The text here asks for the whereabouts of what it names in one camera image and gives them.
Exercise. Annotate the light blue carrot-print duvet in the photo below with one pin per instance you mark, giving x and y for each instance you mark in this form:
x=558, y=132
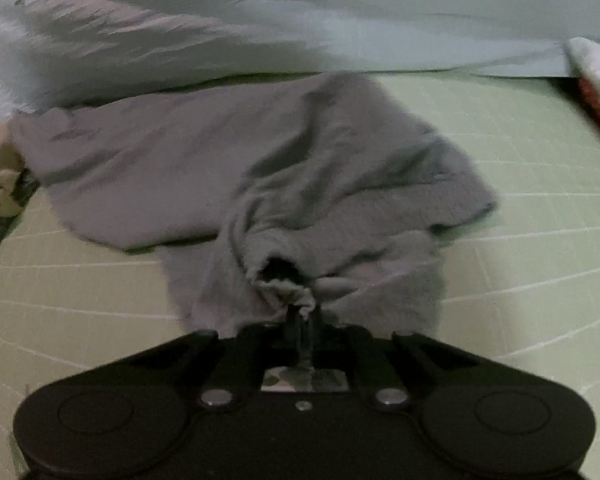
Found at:
x=65, y=52

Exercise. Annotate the red item under pillow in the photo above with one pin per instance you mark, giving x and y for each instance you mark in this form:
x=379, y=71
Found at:
x=590, y=98

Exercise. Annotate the grey sweatshirt garment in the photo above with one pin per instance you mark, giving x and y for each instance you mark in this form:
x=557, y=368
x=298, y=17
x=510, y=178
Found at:
x=315, y=194

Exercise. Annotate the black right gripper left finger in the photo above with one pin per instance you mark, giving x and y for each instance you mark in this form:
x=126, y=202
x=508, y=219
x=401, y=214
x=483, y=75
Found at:
x=270, y=354

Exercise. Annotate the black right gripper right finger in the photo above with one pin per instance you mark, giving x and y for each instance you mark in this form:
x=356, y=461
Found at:
x=333, y=350

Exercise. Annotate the green grid bed sheet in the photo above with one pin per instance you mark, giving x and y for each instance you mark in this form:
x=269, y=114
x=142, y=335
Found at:
x=522, y=288

